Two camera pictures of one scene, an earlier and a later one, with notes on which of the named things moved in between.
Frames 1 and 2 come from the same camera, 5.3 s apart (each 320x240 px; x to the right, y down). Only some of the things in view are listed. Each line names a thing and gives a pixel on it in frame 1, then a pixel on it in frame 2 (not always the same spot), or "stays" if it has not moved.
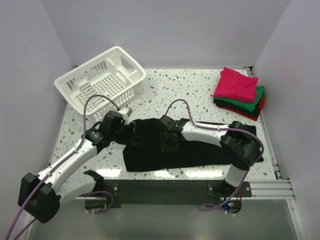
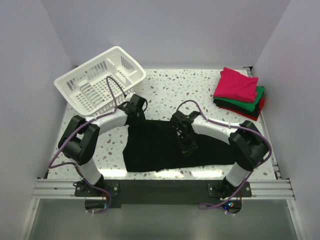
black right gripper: (166, 148) -> (187, 150)
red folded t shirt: (249, 116) stays
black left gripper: (129, 136) -> (141, 118)
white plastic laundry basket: (103, 83) stays
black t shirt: (142, 151) stays
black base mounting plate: (175, 192) stays
